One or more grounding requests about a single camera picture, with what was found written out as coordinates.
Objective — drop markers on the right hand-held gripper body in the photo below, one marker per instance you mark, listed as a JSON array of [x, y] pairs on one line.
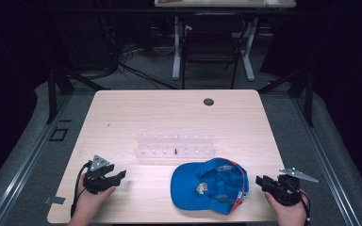
[[287, 191]]

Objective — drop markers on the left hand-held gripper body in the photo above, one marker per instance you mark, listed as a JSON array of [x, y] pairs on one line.
[[95, 183]]

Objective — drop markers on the person's left hand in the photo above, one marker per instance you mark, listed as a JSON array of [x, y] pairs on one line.
[[89, 202]]

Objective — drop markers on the person's right hand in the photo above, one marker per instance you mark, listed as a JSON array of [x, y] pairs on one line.
[[287, 212]]

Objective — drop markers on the grey tape strip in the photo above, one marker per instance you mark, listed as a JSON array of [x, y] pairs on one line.
[[54, 200]]

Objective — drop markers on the clear acrylic rack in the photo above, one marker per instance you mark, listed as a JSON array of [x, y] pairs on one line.
[[174, 146]]

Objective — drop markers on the blue baseball cap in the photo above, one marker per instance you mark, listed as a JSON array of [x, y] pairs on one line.
[[201, 188]]

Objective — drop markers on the short black tape strip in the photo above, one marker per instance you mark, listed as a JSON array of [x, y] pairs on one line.
[[65, 121]]

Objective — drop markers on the black metal stand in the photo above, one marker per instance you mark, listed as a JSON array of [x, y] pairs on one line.
[[309, 97], [52, 94]]

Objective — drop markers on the white-legged desk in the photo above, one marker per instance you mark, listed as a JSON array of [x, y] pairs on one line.
[[177, 47]]

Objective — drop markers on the black chair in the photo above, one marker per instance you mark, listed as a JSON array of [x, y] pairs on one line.
[[212, 44]]

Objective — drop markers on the aluminium floor rail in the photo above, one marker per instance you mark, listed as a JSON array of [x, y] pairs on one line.
[[323, 157], [25, 163]]

